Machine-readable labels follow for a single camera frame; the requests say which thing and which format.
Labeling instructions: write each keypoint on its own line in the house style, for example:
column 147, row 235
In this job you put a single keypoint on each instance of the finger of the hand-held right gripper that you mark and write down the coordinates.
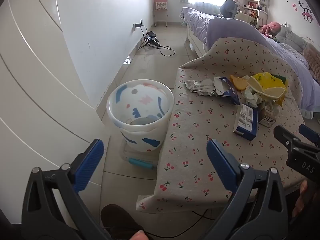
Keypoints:
column 308, row 132
column 282, row 133

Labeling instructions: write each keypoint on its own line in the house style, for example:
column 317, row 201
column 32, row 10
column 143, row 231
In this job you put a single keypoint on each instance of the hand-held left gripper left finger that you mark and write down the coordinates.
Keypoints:
column 90, row 162

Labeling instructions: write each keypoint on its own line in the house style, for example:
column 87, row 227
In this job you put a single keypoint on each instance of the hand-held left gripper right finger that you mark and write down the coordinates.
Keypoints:
column 220, row 162

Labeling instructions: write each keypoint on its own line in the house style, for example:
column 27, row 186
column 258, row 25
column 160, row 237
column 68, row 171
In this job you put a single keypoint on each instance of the small brown carton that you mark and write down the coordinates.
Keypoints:
column 268, row 116

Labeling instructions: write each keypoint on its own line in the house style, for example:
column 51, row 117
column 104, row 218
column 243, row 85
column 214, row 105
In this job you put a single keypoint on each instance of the white patterned plastic bin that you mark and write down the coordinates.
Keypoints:
column 140, row 140

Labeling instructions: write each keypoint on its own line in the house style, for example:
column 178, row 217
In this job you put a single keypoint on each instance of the yellow and green sponge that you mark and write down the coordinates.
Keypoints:
column 281, row 78

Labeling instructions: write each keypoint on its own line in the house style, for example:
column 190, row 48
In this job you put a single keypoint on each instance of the blue and white carton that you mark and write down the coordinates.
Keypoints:
column 231, row 93

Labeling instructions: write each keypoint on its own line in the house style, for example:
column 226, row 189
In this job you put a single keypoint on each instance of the orange fruit peel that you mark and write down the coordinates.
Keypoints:
column 240, row 82

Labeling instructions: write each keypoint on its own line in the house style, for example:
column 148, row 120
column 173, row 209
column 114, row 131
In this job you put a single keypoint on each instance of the printed paper wrapper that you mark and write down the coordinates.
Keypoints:
column 200, row 87

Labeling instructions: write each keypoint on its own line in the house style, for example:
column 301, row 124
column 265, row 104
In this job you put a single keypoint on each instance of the person's right hand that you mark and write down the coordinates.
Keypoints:
column 298, row 206

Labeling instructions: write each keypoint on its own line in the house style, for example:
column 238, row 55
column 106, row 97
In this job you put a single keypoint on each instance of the dark blue box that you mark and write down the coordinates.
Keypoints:
column 246, row 122

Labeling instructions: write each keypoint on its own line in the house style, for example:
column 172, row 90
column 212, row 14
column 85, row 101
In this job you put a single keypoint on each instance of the cherry print tablecloth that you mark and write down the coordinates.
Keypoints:
column 200, row 130

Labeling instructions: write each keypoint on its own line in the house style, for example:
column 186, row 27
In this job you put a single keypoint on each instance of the clear plastic box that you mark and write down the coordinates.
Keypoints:
column 135, row 156

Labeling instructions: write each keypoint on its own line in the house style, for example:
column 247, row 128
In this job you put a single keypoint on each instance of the crumpled white tissue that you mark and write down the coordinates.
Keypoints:
column 252, row 96

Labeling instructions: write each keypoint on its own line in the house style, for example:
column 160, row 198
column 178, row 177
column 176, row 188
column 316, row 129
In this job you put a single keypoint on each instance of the pale yellow fruit peel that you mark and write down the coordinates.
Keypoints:
column 265, row 88

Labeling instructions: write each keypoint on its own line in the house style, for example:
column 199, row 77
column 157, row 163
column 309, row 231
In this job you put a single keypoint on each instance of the teal plastic item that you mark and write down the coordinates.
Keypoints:
column 140, row 163

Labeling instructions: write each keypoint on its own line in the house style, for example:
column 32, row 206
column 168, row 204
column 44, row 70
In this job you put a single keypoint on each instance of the yellow plastic bag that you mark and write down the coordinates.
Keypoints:
column 265, row 76

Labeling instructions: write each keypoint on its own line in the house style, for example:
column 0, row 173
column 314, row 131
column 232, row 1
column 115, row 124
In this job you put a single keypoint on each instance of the person's dark slipper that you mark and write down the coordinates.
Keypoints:
column 117, row 217

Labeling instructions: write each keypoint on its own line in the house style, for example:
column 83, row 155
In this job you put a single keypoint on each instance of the brown fluffy pillow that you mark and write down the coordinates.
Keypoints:
column 312, row 60

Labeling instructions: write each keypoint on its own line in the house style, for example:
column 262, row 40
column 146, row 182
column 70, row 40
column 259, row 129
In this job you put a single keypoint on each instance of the grey pillow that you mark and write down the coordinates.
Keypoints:
column 290, row 37

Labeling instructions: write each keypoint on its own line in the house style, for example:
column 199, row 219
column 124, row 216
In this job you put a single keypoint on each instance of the white wardrobe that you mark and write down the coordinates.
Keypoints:
column 32, row 80

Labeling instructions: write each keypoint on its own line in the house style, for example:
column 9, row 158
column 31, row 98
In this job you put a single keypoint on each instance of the pink plush toy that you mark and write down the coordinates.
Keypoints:
column 272, row 27

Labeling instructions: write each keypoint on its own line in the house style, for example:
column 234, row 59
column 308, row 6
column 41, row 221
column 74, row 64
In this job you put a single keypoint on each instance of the bed with purple blanket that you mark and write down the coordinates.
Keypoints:
column 225, row 27

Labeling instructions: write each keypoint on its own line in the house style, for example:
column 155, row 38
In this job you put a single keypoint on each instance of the white storage shelf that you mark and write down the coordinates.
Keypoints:
column 256, row 5

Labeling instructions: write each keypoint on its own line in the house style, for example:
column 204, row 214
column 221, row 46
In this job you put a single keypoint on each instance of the dark blue office chair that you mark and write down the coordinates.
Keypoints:
column 228, row 7

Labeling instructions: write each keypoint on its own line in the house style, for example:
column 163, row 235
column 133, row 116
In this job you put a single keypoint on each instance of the pink small chair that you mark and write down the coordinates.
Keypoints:
column 160, row 5

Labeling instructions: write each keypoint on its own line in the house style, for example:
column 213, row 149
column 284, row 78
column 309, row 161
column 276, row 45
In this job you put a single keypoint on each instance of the pink cat wall sticker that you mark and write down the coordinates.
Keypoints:
column 307, row 12

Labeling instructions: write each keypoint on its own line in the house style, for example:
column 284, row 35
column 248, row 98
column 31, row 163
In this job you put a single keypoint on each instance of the white bed frame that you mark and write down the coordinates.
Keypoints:
column 196, row 42

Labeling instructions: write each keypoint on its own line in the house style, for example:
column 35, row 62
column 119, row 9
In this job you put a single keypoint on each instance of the black wall charger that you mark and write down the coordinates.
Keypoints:
column 137, row 25

